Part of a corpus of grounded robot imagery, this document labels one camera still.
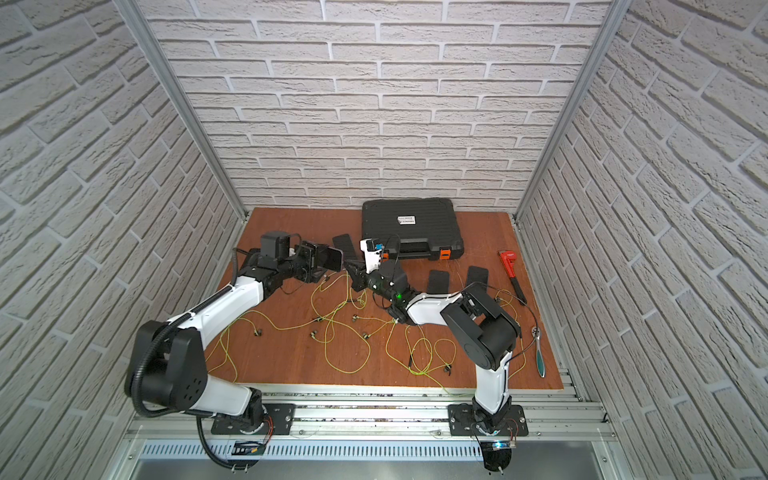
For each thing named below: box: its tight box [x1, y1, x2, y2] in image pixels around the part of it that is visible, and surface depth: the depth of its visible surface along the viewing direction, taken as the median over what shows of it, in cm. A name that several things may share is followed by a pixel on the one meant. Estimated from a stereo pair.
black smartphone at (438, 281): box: [426, 270, 450, 294], surface depth 102 cm
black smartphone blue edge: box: [466, 265, 489, 290], surface depth 105 cm
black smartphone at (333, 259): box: [323, 246, 344, 272], surface depth 87 cm
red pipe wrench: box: [498, 250, 527, 306], surface depth 105 cm
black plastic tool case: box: [361, 198, 465, 260], surface depth 112 cm
